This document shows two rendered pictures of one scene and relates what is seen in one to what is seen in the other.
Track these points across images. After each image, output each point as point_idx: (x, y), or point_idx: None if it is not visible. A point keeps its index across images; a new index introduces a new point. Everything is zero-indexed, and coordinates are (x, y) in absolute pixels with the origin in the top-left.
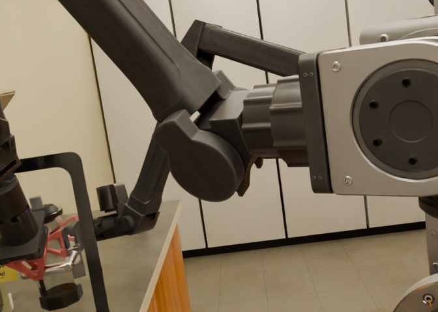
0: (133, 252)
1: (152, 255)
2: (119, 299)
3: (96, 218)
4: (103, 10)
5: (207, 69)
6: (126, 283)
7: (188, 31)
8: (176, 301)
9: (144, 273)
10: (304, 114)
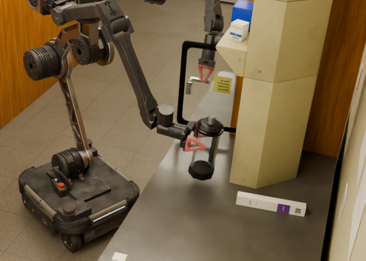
0: (140, 238)
1: (128, 224)
2: (166, 181)
3: (175, 123)
4: None
5: None
6: (158, 196)
7: (117, 4)
8: None
9: (142, 202)
10: None
